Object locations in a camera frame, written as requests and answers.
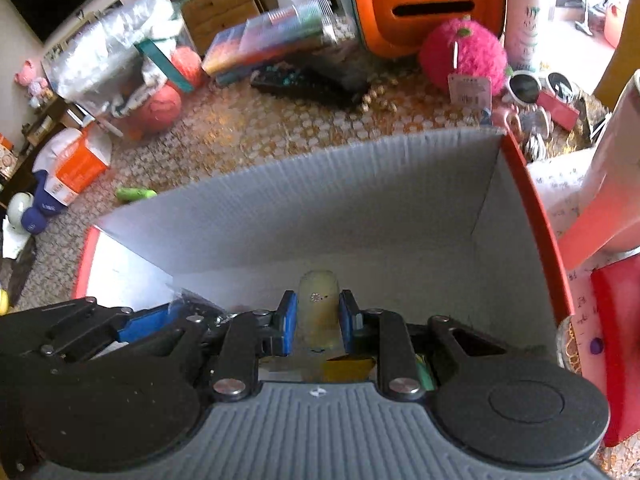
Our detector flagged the red notebook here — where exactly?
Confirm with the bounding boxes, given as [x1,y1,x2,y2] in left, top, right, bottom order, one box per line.
[590,255,640,448]

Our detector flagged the yellow packet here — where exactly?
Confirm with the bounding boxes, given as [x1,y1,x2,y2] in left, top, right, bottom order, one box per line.
[320,355,376,383]

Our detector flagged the red cardboard box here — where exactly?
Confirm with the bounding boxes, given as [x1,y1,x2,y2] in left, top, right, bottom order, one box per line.
[72,127,576,396]

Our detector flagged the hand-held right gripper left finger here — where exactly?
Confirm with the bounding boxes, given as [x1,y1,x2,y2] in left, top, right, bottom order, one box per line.
[145,289,299,402]

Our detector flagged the translucent yellow bottle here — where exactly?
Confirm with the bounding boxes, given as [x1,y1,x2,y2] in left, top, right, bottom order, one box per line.
[297,269,343,356]

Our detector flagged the white bottle with blue cap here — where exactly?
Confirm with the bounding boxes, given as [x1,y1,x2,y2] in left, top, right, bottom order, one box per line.
[504,0,546,72]

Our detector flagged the orange box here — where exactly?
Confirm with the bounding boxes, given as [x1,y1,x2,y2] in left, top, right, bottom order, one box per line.
[0,132,16,178]

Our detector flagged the yellow wooden chair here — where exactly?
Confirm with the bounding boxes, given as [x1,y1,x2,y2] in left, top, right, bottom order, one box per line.
[595,0,640,111]

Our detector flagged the green toy cucumber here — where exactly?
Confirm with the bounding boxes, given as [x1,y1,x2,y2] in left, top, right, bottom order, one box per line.
[116,186,157,205]

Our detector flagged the white round lamp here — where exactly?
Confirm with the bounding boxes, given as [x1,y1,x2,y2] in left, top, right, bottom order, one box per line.
[7,192,36,231]

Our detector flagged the patterned tablecloth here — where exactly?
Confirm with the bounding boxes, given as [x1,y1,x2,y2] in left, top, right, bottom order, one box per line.
[0,10,621,311]

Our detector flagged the orange white carton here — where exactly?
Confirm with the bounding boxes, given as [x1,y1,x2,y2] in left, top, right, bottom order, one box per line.
[40,127,113,206]

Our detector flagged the pink red small box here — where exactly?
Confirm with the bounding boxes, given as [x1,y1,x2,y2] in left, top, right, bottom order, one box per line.
[535,91,581,131]

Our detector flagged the pink plush toy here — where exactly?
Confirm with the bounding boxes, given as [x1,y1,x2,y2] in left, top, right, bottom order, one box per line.
[15,59,48,96]

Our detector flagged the orange storage basket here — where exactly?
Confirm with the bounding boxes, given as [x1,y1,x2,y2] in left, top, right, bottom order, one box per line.
[350,0,511,58]

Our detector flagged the black remote control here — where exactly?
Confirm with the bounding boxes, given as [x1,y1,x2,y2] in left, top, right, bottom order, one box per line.
[250,62,371,108]

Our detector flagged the orange ball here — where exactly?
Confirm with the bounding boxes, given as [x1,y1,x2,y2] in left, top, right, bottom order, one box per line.
[170,46,206,88]
[137,85,183,133]

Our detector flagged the colourful marker set box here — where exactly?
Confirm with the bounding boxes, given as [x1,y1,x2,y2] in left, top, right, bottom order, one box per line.
[201,0,337,86]

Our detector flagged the white frame sunglasses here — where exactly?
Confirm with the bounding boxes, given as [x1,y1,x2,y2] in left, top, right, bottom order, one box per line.
[507,71,581,108]

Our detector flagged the pink plush ball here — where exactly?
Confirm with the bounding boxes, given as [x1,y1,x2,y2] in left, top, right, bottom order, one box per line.
[419,17,508,107]

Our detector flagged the clear plastic bag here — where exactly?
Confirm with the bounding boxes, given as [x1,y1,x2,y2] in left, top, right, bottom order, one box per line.
[44,0,193,111]

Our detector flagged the white crumpled cloth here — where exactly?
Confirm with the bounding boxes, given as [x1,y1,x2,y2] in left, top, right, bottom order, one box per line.
[0,217,26,261]

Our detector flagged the pink steel tumbler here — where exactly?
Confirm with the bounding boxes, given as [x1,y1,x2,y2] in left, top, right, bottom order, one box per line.
[555,70,640,273]

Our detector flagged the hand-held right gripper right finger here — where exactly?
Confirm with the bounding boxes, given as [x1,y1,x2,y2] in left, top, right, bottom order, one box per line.
[339,289,509,402]

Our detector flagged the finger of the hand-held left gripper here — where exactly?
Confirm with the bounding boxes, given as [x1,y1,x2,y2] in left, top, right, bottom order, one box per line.
[0,297,174,359]

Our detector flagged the blue dumbbell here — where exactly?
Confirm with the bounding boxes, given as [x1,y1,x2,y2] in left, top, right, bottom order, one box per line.
[22,170,66,233]

